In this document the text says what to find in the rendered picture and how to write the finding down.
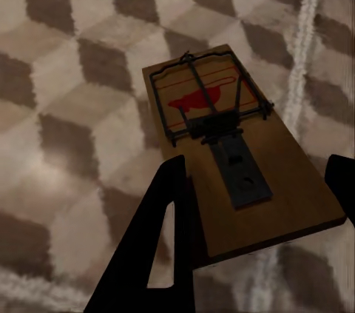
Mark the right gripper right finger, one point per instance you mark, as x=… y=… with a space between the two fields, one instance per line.
x=340 y=177

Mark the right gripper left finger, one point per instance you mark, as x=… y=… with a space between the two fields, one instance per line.
x=123 y=287

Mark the mousetrap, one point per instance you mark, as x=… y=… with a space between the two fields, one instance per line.
x=249 y=183

